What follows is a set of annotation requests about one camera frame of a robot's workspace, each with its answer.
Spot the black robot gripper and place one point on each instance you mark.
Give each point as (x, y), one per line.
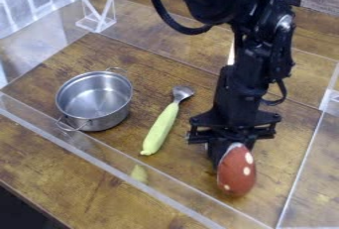
(234, 120)

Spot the small silver pot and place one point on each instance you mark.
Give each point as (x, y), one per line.
(94, 100)

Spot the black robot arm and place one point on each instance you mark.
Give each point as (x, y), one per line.
(263, 27)

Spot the spoon with yellow-green handle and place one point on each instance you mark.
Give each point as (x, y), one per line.
(163, 124)

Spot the clear acrylic triangular bracket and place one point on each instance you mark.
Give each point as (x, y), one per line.
(98, 21)

